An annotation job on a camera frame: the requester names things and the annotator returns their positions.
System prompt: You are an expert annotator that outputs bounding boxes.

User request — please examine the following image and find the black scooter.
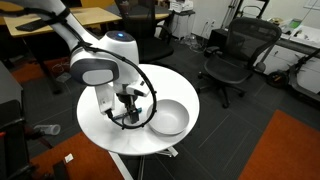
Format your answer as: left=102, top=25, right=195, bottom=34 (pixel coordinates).
left=266, top=49, right=320, bottom=102

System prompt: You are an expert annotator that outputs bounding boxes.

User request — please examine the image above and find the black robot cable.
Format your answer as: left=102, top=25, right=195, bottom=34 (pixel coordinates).
left=0, top=7, right=158, bottom=131

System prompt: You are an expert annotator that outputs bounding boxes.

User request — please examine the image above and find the black tablet on desk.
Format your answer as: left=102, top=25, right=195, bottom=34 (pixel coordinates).
left=15, top=19, right=47, bottom=32

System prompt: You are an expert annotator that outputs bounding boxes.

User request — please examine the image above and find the white counter desk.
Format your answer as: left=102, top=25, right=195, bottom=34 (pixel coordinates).
left=254, top=19, right=320, bottom=94

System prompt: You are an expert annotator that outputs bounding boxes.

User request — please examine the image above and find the wooden desk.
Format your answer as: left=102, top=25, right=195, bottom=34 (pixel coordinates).
left=0, top=1, right=171, bottom=95

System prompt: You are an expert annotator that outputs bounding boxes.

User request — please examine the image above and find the clear plastic bottle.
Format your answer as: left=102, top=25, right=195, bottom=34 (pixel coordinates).
left=35, top=124, right=61, bottom=136

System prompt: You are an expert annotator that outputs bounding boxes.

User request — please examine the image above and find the black chair at left edge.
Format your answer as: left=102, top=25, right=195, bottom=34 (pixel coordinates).
left=0, top=100, right=34, bottom=180

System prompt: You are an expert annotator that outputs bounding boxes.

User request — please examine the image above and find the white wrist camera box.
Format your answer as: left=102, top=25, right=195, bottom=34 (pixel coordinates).
left=95, top=84, right=115, bottom=115

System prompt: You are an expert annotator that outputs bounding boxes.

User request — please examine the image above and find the black mesh office chair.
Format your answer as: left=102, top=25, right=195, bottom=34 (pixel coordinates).
left=198, top=17, right=282, bottom=108

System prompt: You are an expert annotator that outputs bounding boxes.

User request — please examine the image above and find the white bowl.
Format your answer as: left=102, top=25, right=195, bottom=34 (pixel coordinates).
left=148, top=99, right=189, bottom=136

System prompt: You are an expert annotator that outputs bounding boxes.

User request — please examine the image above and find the round white table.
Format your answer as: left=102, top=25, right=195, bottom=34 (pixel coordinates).
left=77, top=64, right=200, bottom=156

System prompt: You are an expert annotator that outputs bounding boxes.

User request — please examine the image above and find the white table base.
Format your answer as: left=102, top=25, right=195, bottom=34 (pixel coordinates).
left=108, top=145, right=179, bottom=180

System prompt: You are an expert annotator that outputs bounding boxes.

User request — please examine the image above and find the white box on shelf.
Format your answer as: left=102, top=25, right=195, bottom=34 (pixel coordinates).
left=169, top=0, right=193, bottom=13

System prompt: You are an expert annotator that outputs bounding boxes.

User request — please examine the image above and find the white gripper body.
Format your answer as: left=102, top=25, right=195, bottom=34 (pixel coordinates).
left=113, top=80, right=150, bottom=108

